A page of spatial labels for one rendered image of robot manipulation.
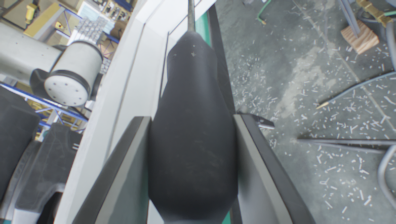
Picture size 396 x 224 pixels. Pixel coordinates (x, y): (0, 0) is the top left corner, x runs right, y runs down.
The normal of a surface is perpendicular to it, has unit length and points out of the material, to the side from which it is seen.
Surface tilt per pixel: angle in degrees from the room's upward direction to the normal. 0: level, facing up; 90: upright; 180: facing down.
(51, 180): 86
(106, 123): 90
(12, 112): 131
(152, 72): 90
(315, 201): 0
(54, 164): 86
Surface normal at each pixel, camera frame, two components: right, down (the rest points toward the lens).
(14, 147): 0.99, -0.10
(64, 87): 0.04, 0.77
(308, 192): -0.73, -0.41
